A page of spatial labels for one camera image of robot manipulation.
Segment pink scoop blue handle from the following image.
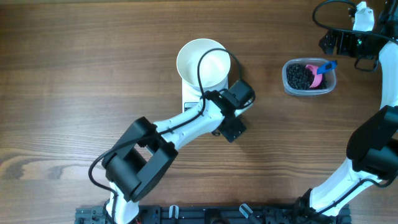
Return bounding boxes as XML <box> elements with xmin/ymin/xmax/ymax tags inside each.
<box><xmin>305</xmin><ymin>60</ymin><xmax>338</xmax><ymax>89</ymax></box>

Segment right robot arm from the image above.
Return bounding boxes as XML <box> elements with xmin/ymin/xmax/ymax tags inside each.
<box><xmin>292</xmin><ymin>0</ymin><xmax>397</xmax><ymax>223</ymax></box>

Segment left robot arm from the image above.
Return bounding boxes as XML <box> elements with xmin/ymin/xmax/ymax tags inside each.
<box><xmin>101</xmin><ymin>89</ymin><xmax>256</xmax><ymax>223</ymax></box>

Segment white digital kitchen scale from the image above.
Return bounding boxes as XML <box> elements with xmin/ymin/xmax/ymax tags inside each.
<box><xmin>182</xmin><ymin>78</ymin><xmax>228</xmax><ymax>112</ymax></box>

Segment white bowl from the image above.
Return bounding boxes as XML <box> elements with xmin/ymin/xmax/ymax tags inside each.
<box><xmin>176</xmin><ymin>39</ymin><xmax>231</xmax><ymax>89</ymax></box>

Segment clear plastic container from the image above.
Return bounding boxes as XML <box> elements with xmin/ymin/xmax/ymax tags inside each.
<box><xmin>282</xmin><ymin>58</ymin><xmax>337</xmax><ymax>96</ymax></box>

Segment black beans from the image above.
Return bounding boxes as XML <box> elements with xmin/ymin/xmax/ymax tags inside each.
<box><xmin>286</xmin><ymin>63</ymin><xmax>326</xmax><ymax>90</ymax></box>

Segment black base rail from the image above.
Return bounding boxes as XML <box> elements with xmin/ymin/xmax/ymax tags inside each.
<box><xmin>74</xmin><ymin>205</ymin><xmax>352</xmax><ymax>224</ymax></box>

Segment left black cable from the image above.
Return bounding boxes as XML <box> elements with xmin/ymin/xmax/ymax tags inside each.
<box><xmin>88</xmin><ymin>47</ymin><xmax>244</xmax><ymax>224</ymax></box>

